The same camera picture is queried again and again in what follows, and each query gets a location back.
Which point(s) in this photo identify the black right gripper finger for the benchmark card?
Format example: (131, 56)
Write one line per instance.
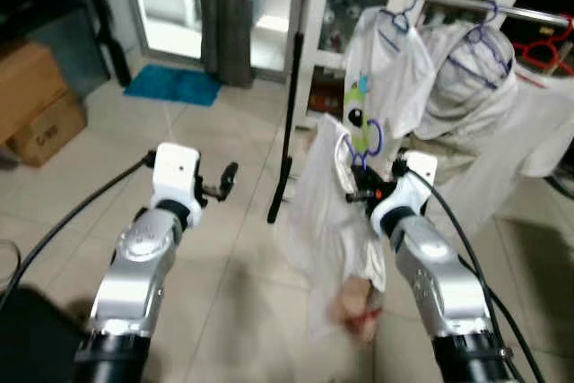
(359, 195)

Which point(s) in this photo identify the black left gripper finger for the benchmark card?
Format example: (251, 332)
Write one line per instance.
(230, 175)

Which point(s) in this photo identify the white sweatshirt pink cuffs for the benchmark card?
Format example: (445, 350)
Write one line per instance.
(323, 221)

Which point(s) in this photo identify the purple plastic hanger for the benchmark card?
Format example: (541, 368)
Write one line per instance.
(489, 38)
(378, 141)

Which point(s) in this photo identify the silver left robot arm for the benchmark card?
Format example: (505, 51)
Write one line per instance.
(134, 257)

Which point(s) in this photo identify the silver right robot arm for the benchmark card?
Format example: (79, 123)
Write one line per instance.
(439, 284)

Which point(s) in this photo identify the blue plastic hanger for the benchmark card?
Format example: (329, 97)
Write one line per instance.
(397, 17)

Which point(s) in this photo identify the red plastic hanger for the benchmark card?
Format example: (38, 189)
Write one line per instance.
(538, 47)

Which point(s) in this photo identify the black rack pole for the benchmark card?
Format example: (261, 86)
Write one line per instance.
(287, 96)

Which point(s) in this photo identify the blue floor mat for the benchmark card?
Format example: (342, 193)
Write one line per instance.
(175, 85)

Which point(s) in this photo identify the white t-shirt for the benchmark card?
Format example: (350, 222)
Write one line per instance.
(399, 78)

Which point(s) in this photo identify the grey striped shirt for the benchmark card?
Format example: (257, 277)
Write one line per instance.
(466, 105)

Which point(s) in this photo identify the grey curtain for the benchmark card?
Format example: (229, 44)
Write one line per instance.
(226, 15)

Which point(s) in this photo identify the long white shirt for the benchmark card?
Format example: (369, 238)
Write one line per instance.
(529, 132)

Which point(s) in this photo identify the brown cardboard box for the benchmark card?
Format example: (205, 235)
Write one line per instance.
(27, 78)
(54, 127)

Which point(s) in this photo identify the black table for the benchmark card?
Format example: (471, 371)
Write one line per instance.
(54, 6)

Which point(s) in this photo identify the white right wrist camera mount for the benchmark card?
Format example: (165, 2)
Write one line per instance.
(408, 195)

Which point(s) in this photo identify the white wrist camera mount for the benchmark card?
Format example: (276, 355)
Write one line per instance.
(175, 172)
(408, 195)

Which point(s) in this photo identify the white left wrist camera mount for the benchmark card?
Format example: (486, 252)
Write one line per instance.
(175, 172)

